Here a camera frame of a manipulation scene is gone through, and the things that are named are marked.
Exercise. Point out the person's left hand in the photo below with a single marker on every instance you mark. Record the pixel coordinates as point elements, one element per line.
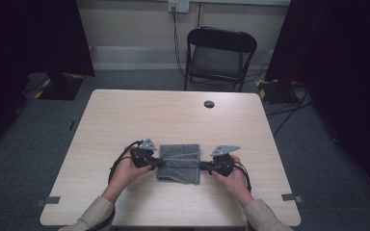
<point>125,174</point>

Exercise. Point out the dark curtain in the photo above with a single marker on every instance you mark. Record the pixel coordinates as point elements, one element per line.
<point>29,38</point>
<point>343,64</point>

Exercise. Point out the black floor tape mark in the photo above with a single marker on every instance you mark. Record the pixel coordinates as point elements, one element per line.
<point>72,125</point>

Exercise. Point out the grey towel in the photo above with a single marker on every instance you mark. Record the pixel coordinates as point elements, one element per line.
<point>178,173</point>

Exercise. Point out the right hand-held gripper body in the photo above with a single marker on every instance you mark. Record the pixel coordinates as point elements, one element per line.
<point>224,163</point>

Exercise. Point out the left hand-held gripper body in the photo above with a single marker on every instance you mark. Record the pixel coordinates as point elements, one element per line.
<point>143,159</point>

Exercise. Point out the black folding chair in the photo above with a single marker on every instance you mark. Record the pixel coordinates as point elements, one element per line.
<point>220,61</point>

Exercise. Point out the white wall outlet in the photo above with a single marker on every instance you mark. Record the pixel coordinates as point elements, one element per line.
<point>179,5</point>

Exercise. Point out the grey tape strip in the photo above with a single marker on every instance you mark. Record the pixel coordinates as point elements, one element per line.
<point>49,200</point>
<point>291,197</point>

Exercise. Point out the black stand base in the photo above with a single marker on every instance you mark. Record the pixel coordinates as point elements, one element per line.
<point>61,88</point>
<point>276,93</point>

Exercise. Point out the person's right hand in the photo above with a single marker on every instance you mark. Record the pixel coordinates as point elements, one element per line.
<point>237,181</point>

